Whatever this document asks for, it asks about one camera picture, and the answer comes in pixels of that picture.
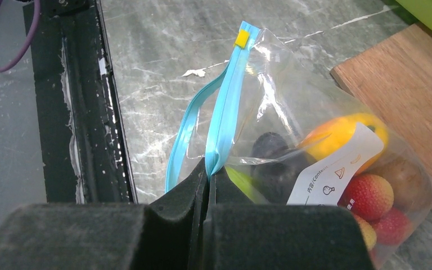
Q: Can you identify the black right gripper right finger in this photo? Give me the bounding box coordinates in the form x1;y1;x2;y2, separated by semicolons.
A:
201;170;374;269

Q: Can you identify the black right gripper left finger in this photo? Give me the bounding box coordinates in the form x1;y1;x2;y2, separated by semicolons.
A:
0;161;208;269

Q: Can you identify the clear zip top bag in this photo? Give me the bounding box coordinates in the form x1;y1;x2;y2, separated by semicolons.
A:
165;22;432;264

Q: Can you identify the dark purple fake fruit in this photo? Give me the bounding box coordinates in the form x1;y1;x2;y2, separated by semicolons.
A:
250;132;316;204

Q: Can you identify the orange fake fruit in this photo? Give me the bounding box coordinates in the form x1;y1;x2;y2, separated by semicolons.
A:
299;112;389;161

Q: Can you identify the red fake lychee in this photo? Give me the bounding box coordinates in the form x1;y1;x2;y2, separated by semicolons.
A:
338;173;394;221

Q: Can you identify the wooden board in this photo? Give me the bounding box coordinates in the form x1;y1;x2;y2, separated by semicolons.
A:
331;22;432;176

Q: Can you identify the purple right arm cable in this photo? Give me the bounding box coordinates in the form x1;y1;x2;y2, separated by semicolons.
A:
0;0;42;73

